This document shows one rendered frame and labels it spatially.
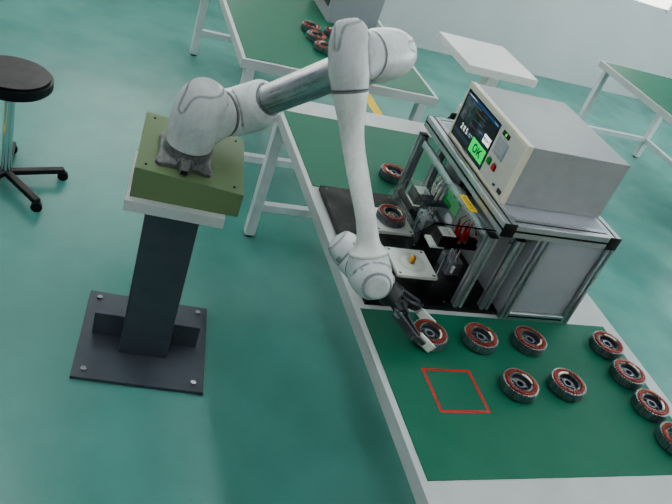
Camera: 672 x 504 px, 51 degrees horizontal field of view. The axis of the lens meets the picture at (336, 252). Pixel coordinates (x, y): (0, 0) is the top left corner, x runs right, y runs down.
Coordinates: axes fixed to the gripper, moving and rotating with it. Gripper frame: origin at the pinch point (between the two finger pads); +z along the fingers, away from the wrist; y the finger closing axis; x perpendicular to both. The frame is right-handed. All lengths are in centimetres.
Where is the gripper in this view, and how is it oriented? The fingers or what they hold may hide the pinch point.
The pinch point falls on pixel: (428, 333)
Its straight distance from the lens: 214.9
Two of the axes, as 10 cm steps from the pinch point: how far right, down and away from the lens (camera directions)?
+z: 6.6, 6.7, 3.2
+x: 7.3, -5.1, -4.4
